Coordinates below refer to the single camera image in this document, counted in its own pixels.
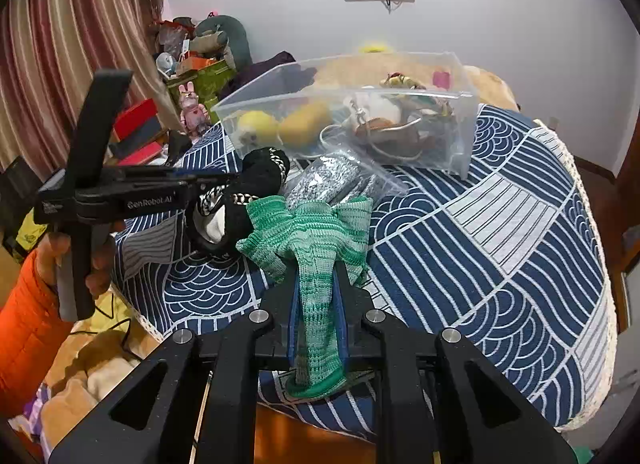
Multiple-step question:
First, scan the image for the pink rabbit toy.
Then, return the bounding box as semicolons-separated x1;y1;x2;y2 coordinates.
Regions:
178;81;212;136

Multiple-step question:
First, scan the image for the white plush toy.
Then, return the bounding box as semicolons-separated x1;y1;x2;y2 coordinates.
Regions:
344;91;402;126

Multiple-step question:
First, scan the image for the blue white patterned tablecloth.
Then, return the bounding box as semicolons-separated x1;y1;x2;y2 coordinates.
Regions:
110;103;617;445

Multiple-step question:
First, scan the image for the colourful small keychain toy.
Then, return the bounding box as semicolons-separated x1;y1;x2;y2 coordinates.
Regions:
380;72;417;91

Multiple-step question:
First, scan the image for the beige plush blanket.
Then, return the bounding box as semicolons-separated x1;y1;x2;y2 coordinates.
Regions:
39;328;147;447

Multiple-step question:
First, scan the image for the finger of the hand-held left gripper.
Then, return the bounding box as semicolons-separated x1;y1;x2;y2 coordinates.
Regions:
165;168;248;186
186;184;230;205

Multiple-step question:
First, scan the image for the person's left hand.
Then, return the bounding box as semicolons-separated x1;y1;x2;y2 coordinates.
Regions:
39;220;127;296

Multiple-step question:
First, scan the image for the green knitted sock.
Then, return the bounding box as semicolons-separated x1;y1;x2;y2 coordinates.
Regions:
235;195;374;400

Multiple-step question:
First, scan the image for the brown plush toy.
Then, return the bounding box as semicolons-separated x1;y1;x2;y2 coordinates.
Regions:
354;116;442;161

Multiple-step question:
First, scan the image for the clear plastic storage box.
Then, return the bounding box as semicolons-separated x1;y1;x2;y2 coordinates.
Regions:
212;50;480;181

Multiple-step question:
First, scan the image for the person's left forearm orange sleeve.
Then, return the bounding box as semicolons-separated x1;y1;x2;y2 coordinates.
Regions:
0;249;77;420

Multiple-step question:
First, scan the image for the grey sock in plastic bag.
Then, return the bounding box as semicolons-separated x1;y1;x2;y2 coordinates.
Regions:
283;144;410;211

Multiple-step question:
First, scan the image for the black box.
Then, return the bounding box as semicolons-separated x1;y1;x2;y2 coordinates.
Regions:
0;156;40;261

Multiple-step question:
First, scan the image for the striped pink curtain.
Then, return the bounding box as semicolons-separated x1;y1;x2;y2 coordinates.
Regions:
0;0;172;176

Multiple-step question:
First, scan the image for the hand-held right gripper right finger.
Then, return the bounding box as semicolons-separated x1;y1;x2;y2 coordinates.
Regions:
335;263;577;464

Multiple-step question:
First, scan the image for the black cable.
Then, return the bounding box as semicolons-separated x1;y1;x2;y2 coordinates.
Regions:
75;294;147;361

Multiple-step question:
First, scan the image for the round yellow plush toy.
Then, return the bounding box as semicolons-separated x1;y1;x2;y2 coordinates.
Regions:
237;111;280;146

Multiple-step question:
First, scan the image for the metal key ring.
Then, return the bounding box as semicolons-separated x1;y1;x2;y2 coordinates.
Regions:
319;124;352;156

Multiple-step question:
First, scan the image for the red box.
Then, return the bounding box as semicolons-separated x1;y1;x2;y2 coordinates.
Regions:
112;98;162;141
117;141;164;166

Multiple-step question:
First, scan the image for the oval yellow plush toy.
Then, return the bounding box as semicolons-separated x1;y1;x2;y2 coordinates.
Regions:
279;100;334;148

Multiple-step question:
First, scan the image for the beige fluffy cushion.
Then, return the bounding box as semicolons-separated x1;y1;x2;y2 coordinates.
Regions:
464;66;519;113

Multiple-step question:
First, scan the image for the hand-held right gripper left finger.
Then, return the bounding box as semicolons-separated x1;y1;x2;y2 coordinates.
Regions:
47;266;302;464

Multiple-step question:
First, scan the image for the dark purple cloth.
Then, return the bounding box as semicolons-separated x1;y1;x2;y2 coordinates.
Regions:
234;51;297;91

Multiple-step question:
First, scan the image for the black sock with white pattern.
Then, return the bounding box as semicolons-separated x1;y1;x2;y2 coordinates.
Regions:
187;146;292;258

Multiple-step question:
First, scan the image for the grey glitter sock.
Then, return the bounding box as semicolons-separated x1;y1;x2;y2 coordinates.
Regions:
284;154;377;206

